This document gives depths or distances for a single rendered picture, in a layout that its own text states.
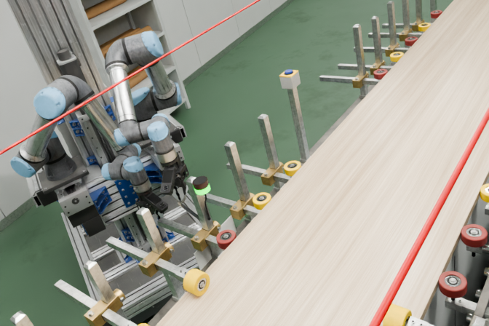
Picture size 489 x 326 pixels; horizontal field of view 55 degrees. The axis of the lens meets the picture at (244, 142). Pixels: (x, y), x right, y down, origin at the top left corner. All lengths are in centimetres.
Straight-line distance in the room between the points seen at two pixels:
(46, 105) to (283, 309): 118
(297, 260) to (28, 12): 162
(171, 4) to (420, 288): 471
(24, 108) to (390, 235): 343
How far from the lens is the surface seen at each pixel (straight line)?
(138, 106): 242
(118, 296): 175
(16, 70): 440
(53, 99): 196
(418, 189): 194
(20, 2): 241
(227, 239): 185
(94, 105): 211
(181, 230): 205
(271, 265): 171
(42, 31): 245
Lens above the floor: 210
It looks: 30 degrees down
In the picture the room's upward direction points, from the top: 15 degrees counter-clockwise
